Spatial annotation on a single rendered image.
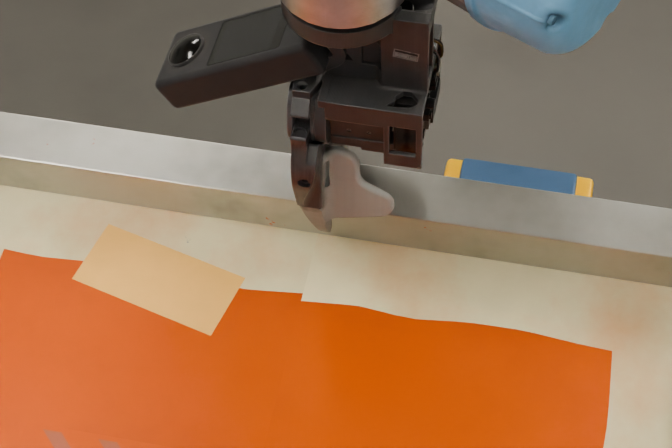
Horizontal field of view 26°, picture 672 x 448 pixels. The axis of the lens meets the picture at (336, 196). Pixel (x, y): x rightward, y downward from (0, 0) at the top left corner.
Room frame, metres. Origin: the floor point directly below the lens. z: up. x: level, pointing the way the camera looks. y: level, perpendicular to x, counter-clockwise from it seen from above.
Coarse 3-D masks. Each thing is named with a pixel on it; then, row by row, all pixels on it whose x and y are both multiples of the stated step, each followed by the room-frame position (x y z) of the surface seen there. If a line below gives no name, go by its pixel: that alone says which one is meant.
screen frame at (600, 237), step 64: (0, 128) 0.73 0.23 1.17; (64, 128) 0.73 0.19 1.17; (64, 192) 0.71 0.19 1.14; (128, 192) 0.70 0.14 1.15; (192, 192) 0.68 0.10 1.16; (256, 192) 0.68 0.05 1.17; (448, 192) 0.67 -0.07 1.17; (512, 192) 0.67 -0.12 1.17; (512, 256) 0.64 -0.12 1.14; (576, 256) 0.63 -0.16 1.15; (640, 256) 0.62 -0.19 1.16
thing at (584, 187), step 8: (448, 160) 0.93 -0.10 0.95; (456, 160) 0.93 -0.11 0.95; (448, 168) 0.92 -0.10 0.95; (456, 168) 0.92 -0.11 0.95; (448, 176) 0.91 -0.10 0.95; (456, 176) 0.91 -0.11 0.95; (584, 184) 0.90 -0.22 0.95; (592, 184) 0.90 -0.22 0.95; (576, 192) 0.89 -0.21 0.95; (584, 192) 0.89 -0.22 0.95; (592, 192) 0.89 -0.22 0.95
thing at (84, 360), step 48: (0, 288) 0.63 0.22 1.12; (48, 288) 0.63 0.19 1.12; (240, 288) 0.63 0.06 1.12; (0, 336) 0.60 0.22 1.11; (48, 336) 0.60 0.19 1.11; (96, 336) 0.60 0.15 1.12; (144, 336) 0.60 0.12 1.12; (192, 336) 0.60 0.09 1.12; (240, 336) 0.59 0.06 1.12; (288, 336) 0.59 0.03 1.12; (0, 384) 0.56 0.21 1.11; (48, 384) 0.56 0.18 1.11; (96, 384) 0.56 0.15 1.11; (144, 384) 0.56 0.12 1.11; (192, 384) 0.56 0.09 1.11; (240, 384) 0.56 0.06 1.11; (0, 432) 0.53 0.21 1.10; (96, 432) 0.53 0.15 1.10; (144, 432) 0.53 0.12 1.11; (192, 432) 0.53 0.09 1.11; (240, 432) 0.53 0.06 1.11
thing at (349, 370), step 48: (336, 336) 0.59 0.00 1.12; (384, 336) 0.59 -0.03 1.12; (432, 336) 0.59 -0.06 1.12; (480, 336) 0.59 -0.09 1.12; (528, 336) 0.59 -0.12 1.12; (288, 384) 0.56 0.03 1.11; (336, 384) 0.56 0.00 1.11; (384, 384) 0.56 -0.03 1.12; (432, 384) 0.56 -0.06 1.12; (480, 384) 0.56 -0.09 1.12; (528, 384) 0.56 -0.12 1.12; (576, 384) 0.56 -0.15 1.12; (288, 432) 0.53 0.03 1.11; (336, 432) 0.53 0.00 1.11; (384, 432) 0.53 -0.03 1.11; (432, 432) 0.52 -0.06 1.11; (480, 432) 0.52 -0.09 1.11; (528, 432) 0.52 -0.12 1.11; (576, 432) 0.52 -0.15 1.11
